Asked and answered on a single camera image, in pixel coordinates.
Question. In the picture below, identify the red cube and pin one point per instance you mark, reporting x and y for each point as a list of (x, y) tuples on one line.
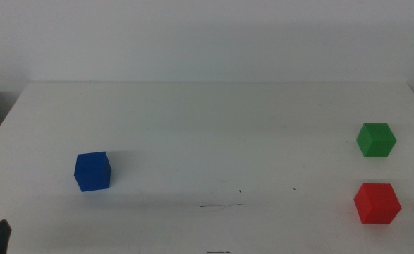
[(377, 204)]

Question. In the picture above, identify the green cube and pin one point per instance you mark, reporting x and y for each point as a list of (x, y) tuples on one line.
[(377, 141)]

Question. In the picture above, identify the blue cube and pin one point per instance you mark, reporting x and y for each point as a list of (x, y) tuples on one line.
[(92, 173)]

